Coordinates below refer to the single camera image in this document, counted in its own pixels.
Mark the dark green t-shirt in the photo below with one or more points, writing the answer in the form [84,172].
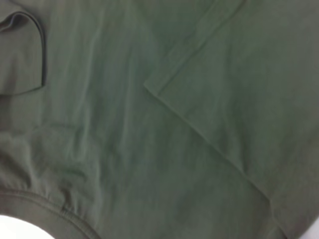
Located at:
[174,112]

